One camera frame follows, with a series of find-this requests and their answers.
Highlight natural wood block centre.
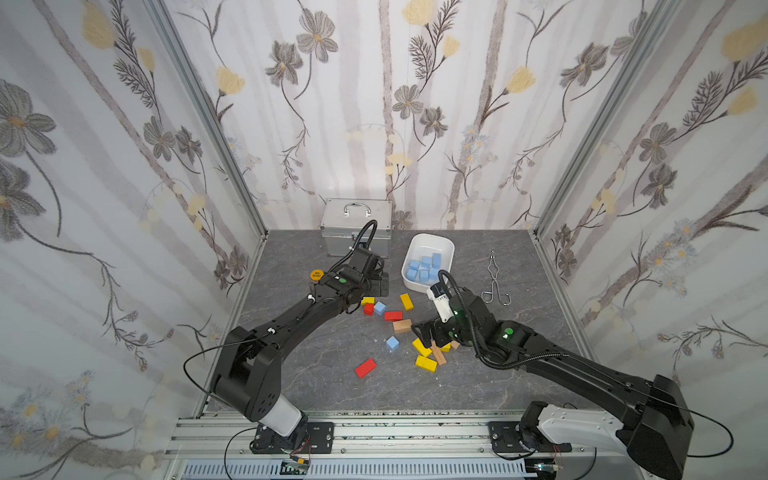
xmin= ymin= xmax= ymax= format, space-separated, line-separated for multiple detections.
xmin=392 ymin=319 xmax=412 ymax=335

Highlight white plastic tray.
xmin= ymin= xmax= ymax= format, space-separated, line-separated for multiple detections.
xmin=401 ymin=233 xmax=456 ymax=293

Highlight yellow block centre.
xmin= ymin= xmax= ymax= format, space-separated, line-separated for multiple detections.
xmin=412 ymin=338 xmax=432 ymax=358

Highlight silver aluminium first aid case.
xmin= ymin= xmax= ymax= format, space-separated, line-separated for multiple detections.
xmin=320 ymin=198 xmax=393 ymax=258

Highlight red long block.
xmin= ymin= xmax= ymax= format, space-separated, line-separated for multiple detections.
xmin=384 ymin=311 xmax=404 ymax=322
xmin=354 ymin=358 xmax=377 ymax=379

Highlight yellow long block top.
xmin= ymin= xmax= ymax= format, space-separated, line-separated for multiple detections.
xmin=400 ymin=293 xmax=414 ymax=311

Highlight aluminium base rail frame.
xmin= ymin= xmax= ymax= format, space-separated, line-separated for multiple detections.
xmin=156 ymin=411 xmax=649 ymax=479

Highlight engraved wood block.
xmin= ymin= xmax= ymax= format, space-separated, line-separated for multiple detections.
xmin=430 ymin=342 xmax=446 ymax=366

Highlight metal wire tongs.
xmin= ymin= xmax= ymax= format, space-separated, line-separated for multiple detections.
xmin=481 ymin=250 xmax=512 ymax=306

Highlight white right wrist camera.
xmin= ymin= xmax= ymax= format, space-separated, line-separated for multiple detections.
xmin=427 ymin=282 xmax=454 ymax=323

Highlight red long block front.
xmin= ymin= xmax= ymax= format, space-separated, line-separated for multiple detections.
xmin=354 ymin=358 xmax=377 ymax=379

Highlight yellow speckled block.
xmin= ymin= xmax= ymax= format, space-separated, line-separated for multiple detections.
xmin=415 ymin=355 xmax=438 ymax=373

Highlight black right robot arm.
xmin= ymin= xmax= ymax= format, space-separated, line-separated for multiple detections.
xmin=412 ymin=284 xmax=695 ymax=479

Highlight red long block centre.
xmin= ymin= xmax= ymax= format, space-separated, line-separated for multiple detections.
xmin=384 ymin=311 xmax=404 ymax=322

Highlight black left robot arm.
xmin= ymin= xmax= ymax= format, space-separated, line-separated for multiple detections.
xmin=209 ymin=220 xmax=389 ymax=448

